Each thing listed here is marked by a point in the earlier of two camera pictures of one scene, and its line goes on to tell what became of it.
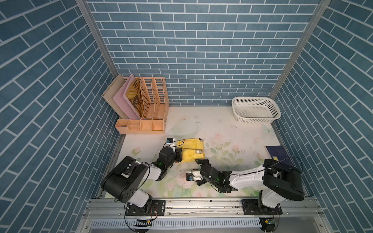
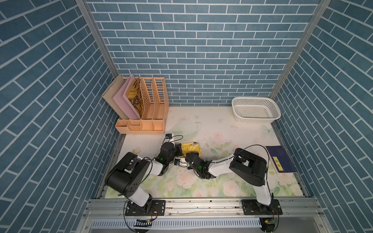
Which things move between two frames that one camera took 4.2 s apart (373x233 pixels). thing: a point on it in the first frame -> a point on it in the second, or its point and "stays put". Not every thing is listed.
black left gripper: (178, 153) stays put
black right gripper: (204, 161) -> (188, 154)
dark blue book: (278, 154) stays put
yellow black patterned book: (134, 94) stays put
